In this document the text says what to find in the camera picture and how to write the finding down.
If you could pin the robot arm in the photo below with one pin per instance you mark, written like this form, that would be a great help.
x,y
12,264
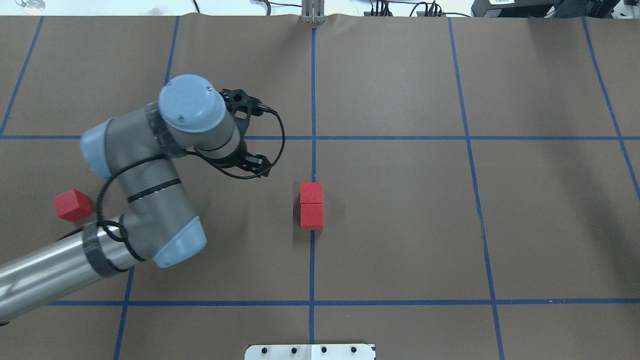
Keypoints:
x,y
143,211

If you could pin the aluminium frame post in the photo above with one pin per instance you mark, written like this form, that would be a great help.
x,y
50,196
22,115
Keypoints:
x,y
313,12

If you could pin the red block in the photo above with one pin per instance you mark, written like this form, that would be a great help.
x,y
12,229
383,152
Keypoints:
x,y
311,193
312,216
73,206

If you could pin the white pillar base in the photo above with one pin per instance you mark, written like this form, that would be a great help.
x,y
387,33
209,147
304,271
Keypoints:
x,y
327,351

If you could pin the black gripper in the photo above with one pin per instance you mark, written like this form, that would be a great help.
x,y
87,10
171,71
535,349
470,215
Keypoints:
x,y
253,162

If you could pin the black box with label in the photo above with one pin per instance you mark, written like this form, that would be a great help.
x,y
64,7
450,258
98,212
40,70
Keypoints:
x,y
511,8

